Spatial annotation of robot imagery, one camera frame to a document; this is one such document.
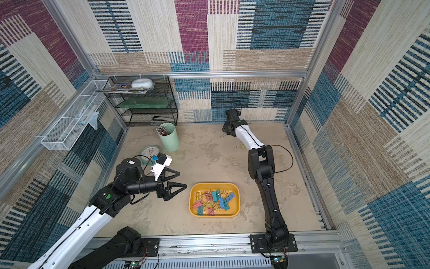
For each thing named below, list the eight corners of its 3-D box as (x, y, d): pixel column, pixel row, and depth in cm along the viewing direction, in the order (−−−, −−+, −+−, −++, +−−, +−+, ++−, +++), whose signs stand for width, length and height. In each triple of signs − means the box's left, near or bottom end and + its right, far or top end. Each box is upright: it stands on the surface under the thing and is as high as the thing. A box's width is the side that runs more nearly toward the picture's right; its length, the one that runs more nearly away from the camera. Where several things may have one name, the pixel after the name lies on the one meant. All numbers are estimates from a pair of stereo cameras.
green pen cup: (163, 152, 108) (156, 136, 96) (166, 138, 115) (160, 122, 103) (178, 152, 108) (173, 136, 96) (180, 138, 115) (176, 122, 103)
